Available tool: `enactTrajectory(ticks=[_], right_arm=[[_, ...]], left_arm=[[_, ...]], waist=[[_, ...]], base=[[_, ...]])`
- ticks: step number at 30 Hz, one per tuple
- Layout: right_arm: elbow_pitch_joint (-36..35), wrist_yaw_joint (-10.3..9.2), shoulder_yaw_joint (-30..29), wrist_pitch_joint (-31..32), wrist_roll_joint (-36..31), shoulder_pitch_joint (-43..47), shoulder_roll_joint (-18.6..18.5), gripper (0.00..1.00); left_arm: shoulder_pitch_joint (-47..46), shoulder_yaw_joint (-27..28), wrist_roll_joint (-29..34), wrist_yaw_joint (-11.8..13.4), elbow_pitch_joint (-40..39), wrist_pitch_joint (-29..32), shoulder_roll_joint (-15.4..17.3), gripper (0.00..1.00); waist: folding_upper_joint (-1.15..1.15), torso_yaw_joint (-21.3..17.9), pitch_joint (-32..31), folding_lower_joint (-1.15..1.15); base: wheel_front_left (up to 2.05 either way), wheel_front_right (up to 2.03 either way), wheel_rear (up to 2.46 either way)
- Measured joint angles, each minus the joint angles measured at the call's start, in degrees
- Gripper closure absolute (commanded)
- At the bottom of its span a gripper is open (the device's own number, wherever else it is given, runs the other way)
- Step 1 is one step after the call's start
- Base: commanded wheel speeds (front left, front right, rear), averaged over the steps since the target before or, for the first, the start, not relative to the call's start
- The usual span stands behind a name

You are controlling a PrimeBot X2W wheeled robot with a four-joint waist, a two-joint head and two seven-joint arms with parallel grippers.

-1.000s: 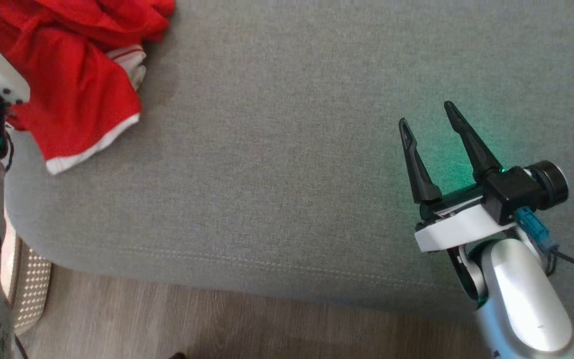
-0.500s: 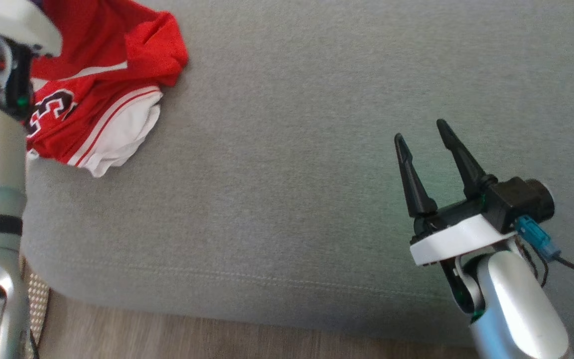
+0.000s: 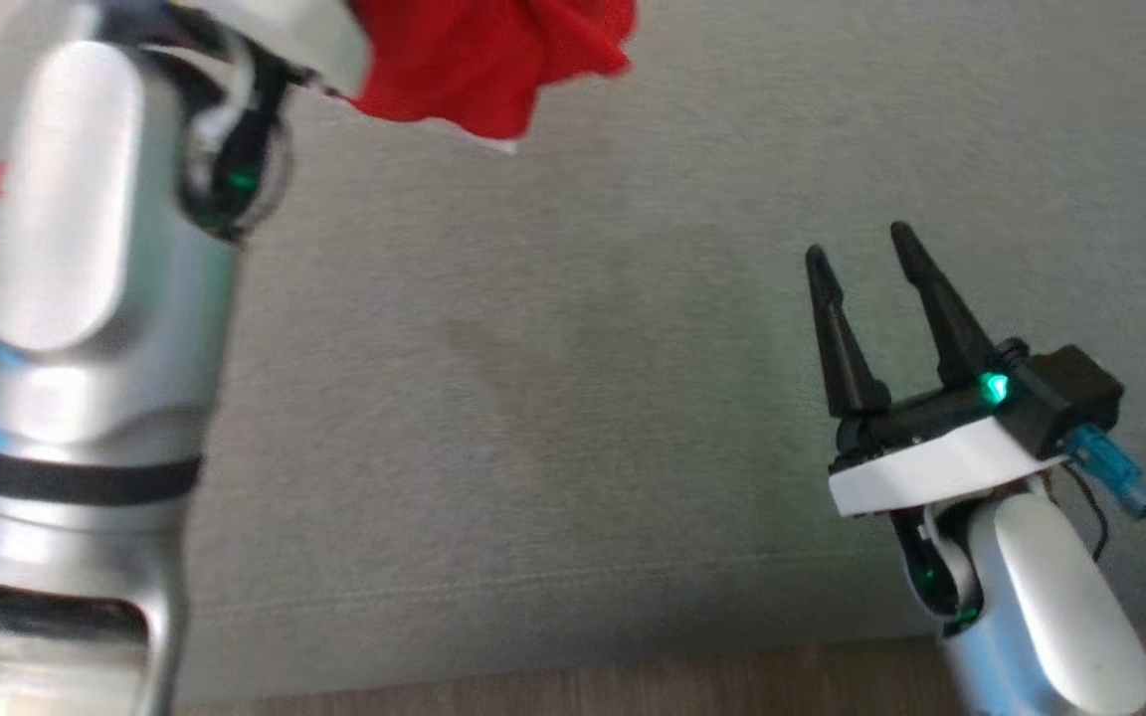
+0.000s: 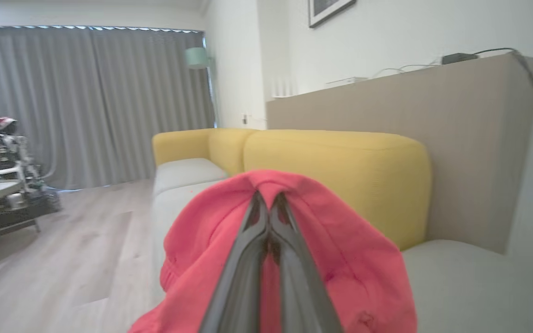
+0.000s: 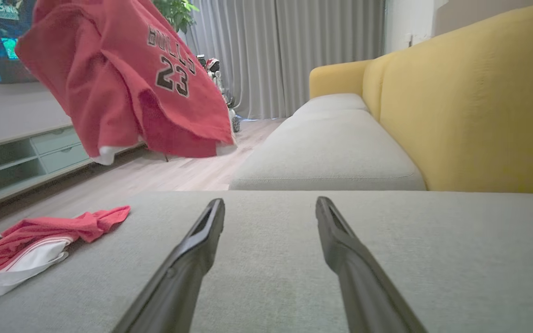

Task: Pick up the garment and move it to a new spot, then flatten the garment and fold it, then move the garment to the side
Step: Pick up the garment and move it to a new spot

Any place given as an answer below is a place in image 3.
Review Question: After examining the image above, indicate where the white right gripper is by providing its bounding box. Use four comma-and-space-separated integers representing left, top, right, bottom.
805, 221, 1071, 518

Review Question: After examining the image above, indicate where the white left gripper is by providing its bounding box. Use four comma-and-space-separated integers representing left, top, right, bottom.
170, 0, 372, 97

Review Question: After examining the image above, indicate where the red shorts white stripe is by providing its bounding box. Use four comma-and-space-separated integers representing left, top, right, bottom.
344, 0, 639, 155

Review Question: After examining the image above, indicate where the large grey sofa ottoman cushion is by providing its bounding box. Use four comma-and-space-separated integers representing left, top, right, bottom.
0, 0, 1146, 707

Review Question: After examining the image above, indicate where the right camera cable blue connector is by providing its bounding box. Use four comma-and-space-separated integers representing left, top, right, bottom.
1065, 426, 1146, 545

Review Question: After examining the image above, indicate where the thin black right gripper cable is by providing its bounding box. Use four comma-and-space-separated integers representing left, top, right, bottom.
1058, 462, 1113, 560

